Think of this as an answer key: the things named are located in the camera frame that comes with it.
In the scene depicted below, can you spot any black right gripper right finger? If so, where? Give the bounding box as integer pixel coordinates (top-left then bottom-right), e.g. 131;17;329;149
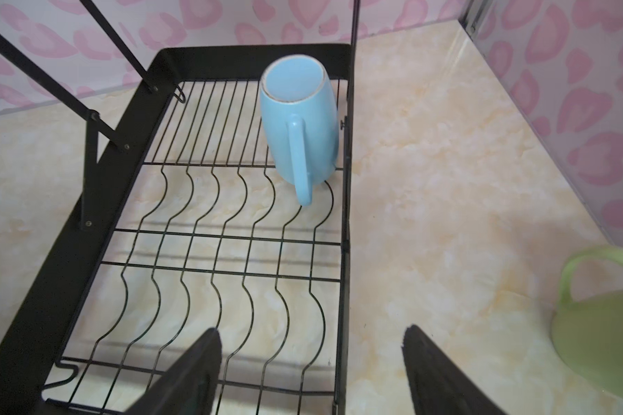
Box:
401;325;505;415

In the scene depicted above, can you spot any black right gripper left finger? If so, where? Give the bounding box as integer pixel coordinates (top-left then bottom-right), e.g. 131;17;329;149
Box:
126;329;222;415

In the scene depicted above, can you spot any light blue ceramic mug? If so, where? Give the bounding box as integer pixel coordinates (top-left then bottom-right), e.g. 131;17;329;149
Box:
259;55;339;206

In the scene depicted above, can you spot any pale green ceramic mug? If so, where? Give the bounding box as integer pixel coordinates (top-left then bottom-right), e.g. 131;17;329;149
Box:
551;246;623;399

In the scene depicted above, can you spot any black wire dish rack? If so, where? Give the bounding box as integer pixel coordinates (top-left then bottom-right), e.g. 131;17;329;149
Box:
0;1;360;414

